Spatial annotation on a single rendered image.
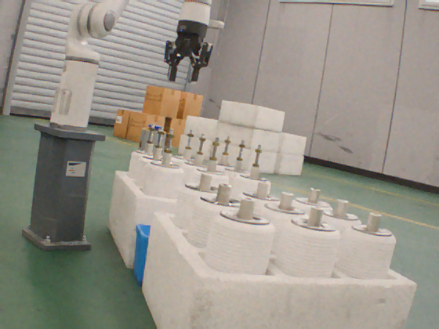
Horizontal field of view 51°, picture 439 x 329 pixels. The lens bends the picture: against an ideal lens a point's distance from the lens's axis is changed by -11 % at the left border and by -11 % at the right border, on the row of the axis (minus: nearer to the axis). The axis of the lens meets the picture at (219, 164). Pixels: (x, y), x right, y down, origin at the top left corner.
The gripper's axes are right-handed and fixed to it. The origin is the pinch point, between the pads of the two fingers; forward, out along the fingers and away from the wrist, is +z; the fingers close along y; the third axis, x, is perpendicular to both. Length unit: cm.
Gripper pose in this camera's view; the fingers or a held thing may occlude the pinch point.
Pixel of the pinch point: (182, 77)
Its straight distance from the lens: 125.8
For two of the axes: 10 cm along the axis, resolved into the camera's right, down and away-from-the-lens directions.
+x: 6.0, 0.3, 8.0
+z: -1.8, 9.8, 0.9
